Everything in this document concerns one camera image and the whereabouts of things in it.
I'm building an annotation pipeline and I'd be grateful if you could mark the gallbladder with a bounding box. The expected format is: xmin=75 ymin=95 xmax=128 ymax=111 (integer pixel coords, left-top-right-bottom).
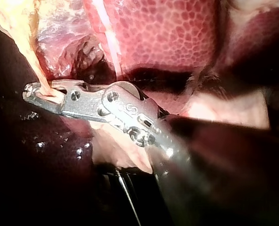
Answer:
xmin=0 ymin=0 xmax=44 ymax=51

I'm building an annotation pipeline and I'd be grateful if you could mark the pale fatty tissue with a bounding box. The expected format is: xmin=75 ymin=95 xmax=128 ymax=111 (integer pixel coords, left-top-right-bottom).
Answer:
xmin=90 ymin=117 xmax=154 ymax=175
xmin=223 ymin=0 xmax=279 ymax=26
xmin=34 ymin=16 xmax=105 ymax=80
xmin=182 ymin=89 xmax=271 ymax=129

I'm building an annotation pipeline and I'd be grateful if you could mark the thin steel wire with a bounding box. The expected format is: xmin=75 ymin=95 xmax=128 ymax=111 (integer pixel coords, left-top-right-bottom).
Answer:
xmin=116 ymin=169 xmax=143 ymax=226

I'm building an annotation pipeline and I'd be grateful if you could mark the dark red liver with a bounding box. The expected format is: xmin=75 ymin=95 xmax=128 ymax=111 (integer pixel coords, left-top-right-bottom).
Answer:
xmin=0 ymin=0 xmax=279 ymax=226

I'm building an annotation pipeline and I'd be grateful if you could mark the thin tube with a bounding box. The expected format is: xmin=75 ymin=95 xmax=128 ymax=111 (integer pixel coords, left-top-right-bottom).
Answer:
xmin=96 ymin=0 xmax=121 ymax=78
xmin=16 ymin=35 xmax=56 ymax=97

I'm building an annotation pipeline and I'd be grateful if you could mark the right arm instrument jaw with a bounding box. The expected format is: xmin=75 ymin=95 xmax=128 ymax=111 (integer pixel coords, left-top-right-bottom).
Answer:
xmin=50 ymin=79 xmax=86 ymax=91
xmin=22 ymin=82 xmax=65 ymax=115

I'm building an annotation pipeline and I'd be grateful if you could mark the right arm instrument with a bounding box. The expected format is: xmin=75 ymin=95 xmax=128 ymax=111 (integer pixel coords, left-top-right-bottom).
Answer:
xmin=62 ymin=81 xmax=175 ymax=154

